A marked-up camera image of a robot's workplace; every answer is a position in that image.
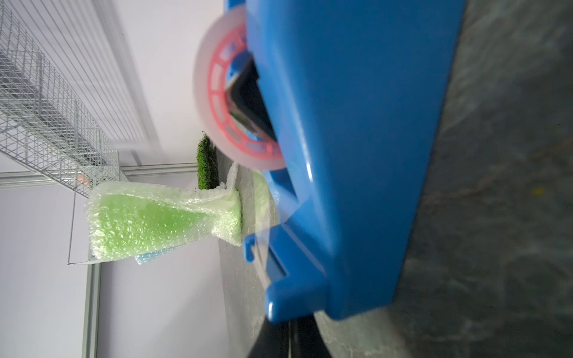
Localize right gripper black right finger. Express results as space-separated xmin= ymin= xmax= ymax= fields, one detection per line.
xmin=290 ymin=315 xmax=331 ymax=358

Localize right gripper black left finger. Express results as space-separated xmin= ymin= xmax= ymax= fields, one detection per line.
xmin=247 ymin=319 xmax=289 ymax=358

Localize green plastic wine glass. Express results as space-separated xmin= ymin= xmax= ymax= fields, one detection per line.
xmin=86 ymin=189 xmax=243 ymax=262

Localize blue tape dispenser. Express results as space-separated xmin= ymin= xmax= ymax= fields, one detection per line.
xmin=222 ymin=1 xmax=466 ymax=322

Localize green artificial grass mat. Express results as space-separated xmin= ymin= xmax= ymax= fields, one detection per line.
xmin=196 ymin=134 xmax=219 ymax=189

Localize clear tape roll pink core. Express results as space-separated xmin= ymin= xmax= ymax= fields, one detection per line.
xmin=192 ymin=4 xmax=286 ymax=171

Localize white wire shelf rack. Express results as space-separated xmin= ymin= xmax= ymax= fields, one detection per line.
xmin=1 ymin=1 xmax=158 ymax=196

